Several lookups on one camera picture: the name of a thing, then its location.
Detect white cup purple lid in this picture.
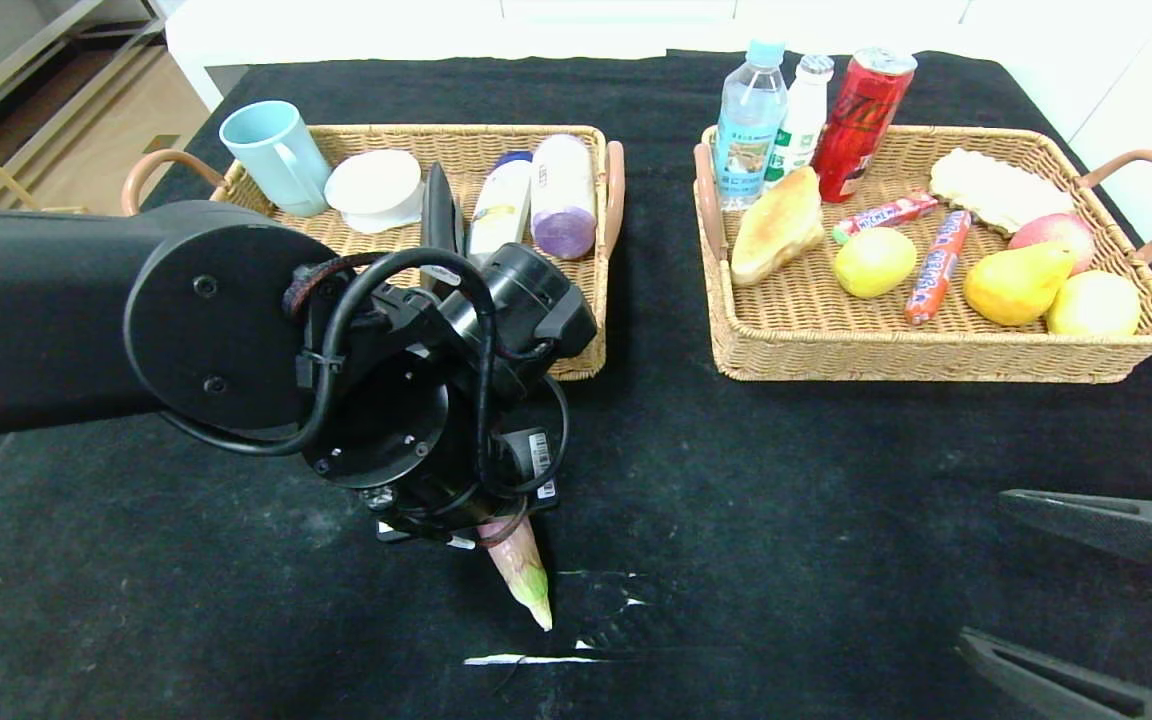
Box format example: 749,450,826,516
531,133,599,259

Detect white bottle blue cap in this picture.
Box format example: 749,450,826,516
466,150,534,266

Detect black glasses case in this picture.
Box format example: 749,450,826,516
421,162,465,263

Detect purple eggplant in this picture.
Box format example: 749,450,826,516
476,515,554,633

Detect croissant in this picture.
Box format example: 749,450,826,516
729,165,825,288

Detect yellow lemon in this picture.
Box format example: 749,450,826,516
833,227,918,299

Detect white round lidded container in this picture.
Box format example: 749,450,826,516
324,150,425,234

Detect clear water bottle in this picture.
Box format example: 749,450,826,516
714,40,790,212

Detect thin white strip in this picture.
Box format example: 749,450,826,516
463,650,617,667

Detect white milk bottle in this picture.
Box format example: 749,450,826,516
764,53,835,191

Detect short pink candy roll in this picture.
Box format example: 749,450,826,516
831,193,939,246

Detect red cola can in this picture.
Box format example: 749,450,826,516
811,45,918,204

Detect light blue mug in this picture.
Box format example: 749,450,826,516
219,100,332,217

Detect long orange candy roll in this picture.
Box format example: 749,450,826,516
904,210,974,326

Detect white table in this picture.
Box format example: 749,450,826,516
164,0,1012,113

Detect yellow pear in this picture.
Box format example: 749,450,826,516
962,242,1074,327

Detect cream waffle biscuit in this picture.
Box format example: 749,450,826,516
929,148,1075,238

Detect red peach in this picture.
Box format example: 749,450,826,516
1008,212,1096,276

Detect round yellow fruit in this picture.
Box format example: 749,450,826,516
1046,270,1142,337

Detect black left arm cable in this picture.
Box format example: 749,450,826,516
161,248,572,501

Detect wicker basket brown handles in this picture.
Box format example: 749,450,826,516
693,124,1152,385
121,123,627,381

